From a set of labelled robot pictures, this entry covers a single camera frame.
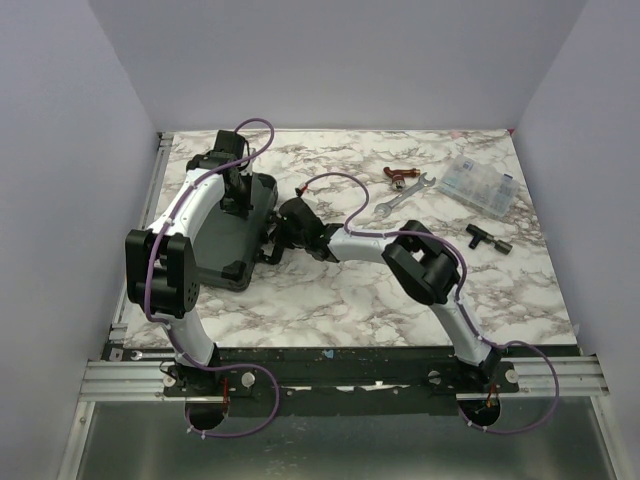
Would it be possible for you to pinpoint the black poker set case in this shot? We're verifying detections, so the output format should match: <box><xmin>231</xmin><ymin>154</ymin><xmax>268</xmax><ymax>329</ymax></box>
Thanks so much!
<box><xmin>193</xmin><ymin>173</ymin><xmax>278</xmax><ymax>292</ymax></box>

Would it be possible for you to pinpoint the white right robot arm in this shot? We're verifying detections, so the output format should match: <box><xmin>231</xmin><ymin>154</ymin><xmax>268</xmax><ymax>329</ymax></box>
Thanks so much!
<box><xmin>270</xmin><ymin>197</ymin><xmax>501</xmax><ymax>392</ymax></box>

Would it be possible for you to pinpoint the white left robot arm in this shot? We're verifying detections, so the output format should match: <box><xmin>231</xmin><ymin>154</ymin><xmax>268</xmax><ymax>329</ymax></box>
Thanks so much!
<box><xmin>125</xmin><ymin>130</ymin><xmax>252</xmax><ymax>395</ymax></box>

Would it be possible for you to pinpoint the silver open-end wrench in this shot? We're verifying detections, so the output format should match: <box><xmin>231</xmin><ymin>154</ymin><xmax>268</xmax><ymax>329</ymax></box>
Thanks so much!
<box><xmin>374</xmin><ymin>174</ymin><xmax>436</xmax><ymax>218</ymax></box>

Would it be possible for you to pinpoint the brown faucet tap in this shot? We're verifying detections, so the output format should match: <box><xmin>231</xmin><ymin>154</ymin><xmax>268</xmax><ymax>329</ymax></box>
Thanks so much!
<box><xmin>383</xmin><ymin>167</ymin><xmax>421</xmax><ymax>191</ymax></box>

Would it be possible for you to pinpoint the clear plastic screw organizer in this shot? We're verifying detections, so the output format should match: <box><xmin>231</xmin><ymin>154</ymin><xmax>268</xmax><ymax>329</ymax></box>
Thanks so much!
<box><xmin>438</xmin><ymin>155</ymin><xmax>520</xmax><ymax>218</ymax></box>

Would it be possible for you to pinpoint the black T-shaped pipe fitting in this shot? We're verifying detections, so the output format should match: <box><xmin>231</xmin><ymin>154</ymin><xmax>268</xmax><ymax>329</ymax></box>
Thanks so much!
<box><xmin>465</xmin><ymin>224</ymin><xmax>513</xmax><ymax>255</ymax></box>

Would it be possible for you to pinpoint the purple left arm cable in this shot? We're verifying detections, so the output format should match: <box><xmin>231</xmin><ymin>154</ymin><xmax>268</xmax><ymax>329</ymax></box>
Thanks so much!
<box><xmin>143</xmin><ymin>118</ymin><xmax>281</xmax><ymax>440</ymax></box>

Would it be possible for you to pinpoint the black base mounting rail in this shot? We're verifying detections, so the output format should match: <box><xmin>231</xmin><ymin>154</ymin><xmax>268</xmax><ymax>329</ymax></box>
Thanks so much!
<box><xmin>164</xmin><ymin>347</ymin><xmax>519</xmax><ymax>417</ymax></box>

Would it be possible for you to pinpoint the aluminium frame rail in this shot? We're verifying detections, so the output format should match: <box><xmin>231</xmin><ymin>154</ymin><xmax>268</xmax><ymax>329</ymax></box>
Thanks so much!
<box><xmin>78</xmin><ymin>361</ymin><xmax>176</xmax><ymax>403</ymax></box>

